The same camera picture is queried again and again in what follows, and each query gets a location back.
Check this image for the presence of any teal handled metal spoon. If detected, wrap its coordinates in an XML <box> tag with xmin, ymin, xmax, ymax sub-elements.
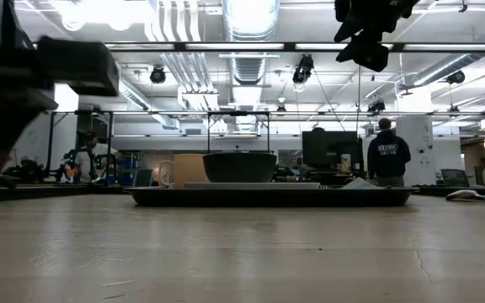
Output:
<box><xmin>445</xmin><ymin>189</ymin><xmax>485</xmax><ymax>204</ymax></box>

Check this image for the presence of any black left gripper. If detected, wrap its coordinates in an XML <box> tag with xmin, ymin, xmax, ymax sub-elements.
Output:
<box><xmin>35</xmin><ymin>35</ymin><xmax>120</xmax><ymax>97</ymax></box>

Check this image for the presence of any person standing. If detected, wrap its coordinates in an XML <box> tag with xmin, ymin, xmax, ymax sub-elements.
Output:
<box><xmin>366</xmin><ymin>117</ymin><xmax>413</xmax><ymax>189</ymax></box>

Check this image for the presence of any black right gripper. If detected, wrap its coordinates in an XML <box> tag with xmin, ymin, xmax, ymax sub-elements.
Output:
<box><xmin>333</xmin><ymin>0</ymin><xmax>421</xmax><ymax>72</ymax></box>

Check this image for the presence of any person at robot rig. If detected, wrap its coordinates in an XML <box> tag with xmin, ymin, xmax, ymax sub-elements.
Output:
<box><xmin>72</xmin><ymin>130</ymin><xmax>120</xmax><ymax>184</ymax></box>

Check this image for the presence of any black computer monitor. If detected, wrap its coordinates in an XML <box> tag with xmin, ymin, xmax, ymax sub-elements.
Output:
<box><xmin>301</xmin><ymin>130</ymin><xmax>365</xmax><ymax>170</ymax></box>

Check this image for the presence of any grey cloth napkin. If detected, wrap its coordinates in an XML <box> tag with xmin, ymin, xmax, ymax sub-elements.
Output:
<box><xmin>338</xmin><ymin>177</ymin><xmax>389</xmax><ymax>190</ymax></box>

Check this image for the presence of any black round bowl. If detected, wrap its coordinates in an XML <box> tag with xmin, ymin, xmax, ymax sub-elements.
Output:
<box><xmin>202</xmin><ymin>151</ymin><xmax>278</xmax><ymax>183</ymax></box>

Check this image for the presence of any black aluminium table frame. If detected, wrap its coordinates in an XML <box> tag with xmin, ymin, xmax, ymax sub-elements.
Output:
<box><xmin>0</xmin><ymin>183</ymin><xmax>485</xmax><ymax>202</ymax></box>

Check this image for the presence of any orange ceramic mug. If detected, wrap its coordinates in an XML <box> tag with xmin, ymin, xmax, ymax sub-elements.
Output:
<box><xmin>157</xmin><ymin>153</ymin><xmax>210</xmax><ymax>189</ymax></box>

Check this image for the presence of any white square pillar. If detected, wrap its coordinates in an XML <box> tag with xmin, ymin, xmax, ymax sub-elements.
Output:
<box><xmin>396</xmin><ymin>90</ymin><xmax>435</xmax><ymax>187</ymax></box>

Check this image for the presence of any black metal rig frame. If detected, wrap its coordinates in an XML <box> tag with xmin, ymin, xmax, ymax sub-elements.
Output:
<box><xmin>206</xmin><ymin>110</ymin><xmax>271</xmax><ymax>155</ymax></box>

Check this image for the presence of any black plastic serving tray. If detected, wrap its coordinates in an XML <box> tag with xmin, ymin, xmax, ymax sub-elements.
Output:
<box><xmin>124</xmin><ymin>186</ymin><xmax>419</xmax><ymax>208</ymax></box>

